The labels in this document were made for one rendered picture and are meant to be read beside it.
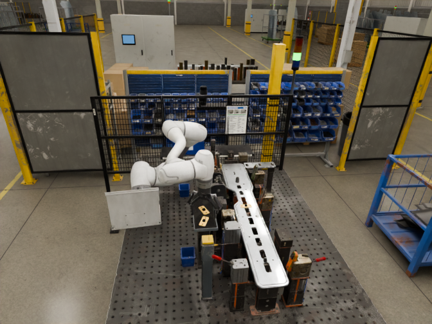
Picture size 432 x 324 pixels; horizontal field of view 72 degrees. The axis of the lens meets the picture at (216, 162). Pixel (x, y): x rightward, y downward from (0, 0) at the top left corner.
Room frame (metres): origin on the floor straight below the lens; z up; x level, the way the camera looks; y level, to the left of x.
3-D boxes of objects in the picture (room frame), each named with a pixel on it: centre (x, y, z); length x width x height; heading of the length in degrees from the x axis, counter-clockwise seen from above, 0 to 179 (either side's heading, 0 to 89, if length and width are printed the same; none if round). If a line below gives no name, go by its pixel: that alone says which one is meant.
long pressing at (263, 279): (1.77, -0.24, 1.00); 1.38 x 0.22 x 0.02; 8
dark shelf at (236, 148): (2.65, 0.09, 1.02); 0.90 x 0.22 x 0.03; 98
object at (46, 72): (3.66, 2.04, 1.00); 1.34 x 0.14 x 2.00; 98
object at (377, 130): (4.29, -2.47, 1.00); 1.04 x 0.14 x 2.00; 98
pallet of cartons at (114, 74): (6.55, 1.94, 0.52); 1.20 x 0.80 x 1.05; 5
